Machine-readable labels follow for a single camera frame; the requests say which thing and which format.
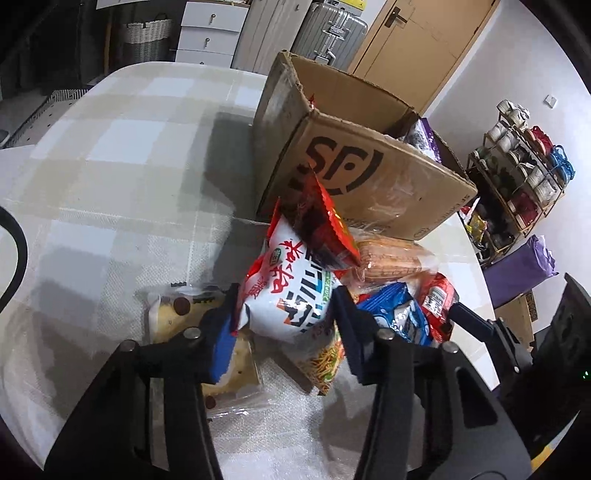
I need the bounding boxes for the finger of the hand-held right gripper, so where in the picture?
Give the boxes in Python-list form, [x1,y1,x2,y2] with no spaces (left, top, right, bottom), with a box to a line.
[449,301,522,365]

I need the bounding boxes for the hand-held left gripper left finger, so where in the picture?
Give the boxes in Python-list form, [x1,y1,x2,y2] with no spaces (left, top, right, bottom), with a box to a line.
[44,284,241,480]

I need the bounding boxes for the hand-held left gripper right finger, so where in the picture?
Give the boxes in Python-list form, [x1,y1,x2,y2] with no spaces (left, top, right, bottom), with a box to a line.
[331,286,534,480]

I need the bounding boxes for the orange noodle snack packet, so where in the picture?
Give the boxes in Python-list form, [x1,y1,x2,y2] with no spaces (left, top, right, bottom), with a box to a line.
[295,318,347,398]

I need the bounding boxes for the red snack packet white label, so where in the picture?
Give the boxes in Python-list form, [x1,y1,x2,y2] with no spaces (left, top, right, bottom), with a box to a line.
[416,272,460,342]

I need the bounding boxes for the blue cookie packet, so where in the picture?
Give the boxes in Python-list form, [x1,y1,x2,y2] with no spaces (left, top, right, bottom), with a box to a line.
[355,281,432,347]

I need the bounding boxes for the clear packet beige bread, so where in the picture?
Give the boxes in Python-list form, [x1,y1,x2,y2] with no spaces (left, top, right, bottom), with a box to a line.
[148,282,264,418]

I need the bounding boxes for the white noodle snack packet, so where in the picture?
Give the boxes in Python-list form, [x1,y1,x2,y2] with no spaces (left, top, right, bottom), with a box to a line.
[233,215,352,343]

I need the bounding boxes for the clear packet brown cake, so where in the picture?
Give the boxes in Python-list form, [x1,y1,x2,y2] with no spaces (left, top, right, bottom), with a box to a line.
[344,237,439,289]

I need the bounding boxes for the red chocolate pie packet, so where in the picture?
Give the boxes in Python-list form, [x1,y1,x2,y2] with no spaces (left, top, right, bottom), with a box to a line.
[272,171,362,271]

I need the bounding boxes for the brown cardboard box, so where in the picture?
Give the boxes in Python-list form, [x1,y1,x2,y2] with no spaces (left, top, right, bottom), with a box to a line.
[252,51,478,241]

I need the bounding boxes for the purple snack packet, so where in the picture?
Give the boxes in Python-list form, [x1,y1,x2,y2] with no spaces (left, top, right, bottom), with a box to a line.
[401,117,444,163]

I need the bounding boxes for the printed cardboard carton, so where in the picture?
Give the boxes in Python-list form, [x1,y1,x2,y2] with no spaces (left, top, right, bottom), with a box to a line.
[494,293,541,344]

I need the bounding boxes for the purple bag on floor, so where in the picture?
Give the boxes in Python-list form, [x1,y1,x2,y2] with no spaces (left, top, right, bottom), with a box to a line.
[482,234,559,309]

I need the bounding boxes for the wooden shoe rack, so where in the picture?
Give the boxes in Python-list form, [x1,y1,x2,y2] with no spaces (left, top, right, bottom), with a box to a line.
[465,99,578,266]

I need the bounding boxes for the rows of stored shoes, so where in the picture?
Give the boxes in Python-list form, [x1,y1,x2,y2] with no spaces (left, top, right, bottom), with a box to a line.
[468,99,577,254]

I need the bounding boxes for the checked tablecloth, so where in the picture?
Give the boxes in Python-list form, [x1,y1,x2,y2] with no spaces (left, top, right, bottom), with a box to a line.
[0,62,504,480]

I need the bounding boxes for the wooden door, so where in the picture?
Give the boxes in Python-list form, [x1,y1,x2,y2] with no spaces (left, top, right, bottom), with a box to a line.
[346,0,502,116]

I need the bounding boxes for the white desk with drawers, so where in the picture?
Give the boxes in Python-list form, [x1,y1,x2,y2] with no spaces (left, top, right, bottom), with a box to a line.
[175,0,252,70]

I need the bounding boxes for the silver suitcase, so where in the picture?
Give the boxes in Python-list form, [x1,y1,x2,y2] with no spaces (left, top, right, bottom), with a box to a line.
[291,0,370,68]

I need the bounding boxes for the woven laundry basket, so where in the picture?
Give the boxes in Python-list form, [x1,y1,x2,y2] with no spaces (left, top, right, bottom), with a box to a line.
[121,14,174,65]

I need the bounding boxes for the beige suitcase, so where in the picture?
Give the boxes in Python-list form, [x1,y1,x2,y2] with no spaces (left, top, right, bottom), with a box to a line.
[231,0,315,75]

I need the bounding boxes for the black cable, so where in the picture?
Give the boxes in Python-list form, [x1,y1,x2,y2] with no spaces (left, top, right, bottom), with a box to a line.
[0,207,29,310]

